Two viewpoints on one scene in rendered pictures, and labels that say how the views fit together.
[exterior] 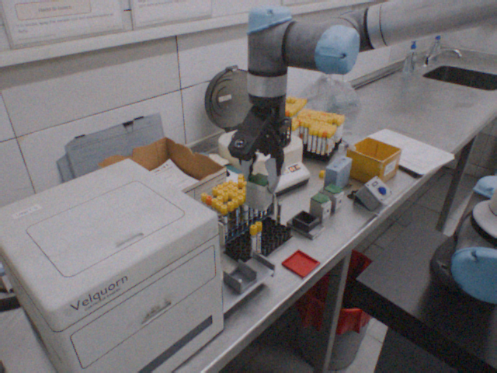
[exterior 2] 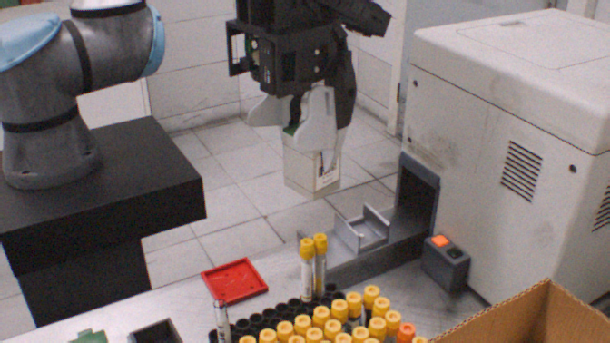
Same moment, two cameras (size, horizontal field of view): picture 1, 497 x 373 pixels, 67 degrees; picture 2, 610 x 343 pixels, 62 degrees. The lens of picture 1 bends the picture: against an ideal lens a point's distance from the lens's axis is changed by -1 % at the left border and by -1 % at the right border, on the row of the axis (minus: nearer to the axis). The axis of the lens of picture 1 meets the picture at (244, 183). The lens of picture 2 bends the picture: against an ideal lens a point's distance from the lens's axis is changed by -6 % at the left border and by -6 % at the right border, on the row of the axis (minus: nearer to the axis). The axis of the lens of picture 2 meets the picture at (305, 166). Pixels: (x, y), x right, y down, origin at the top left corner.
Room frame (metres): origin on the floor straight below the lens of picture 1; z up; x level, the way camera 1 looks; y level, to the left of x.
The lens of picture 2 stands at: (1.15, 0.09, 1.36)
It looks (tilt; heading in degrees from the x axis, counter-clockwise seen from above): 31 degrees down; 196
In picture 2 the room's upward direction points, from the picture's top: straight up
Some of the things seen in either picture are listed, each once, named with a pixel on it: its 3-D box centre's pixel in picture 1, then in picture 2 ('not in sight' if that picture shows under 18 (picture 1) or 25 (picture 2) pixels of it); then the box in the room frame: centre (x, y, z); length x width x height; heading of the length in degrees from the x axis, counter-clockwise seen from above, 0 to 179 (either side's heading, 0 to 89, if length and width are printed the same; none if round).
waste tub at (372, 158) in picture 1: (372, 162); not in sight; (1.12, -0.43, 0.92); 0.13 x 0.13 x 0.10; 43
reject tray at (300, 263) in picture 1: (300, 263); (233, 281); (0.69, -0.14, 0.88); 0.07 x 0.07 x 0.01; 46
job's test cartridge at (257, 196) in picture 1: (258, 192); (311, 160); (0.69, -0.03, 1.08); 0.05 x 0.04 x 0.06; 59
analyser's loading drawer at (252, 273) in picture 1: (232, 284); (375, 228); (0.58, 0.03, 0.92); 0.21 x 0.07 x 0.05; 136
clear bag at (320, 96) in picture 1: (316, 97); not in sight; (1.63, -0.32, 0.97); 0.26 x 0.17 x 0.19; 152
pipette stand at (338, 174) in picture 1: (337, 176); not in sight; (1.02, -0.29, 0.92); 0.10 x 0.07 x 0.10; 142
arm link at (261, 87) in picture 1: (265, 83); not in sight; (0.71, -0.04, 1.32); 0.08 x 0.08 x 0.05
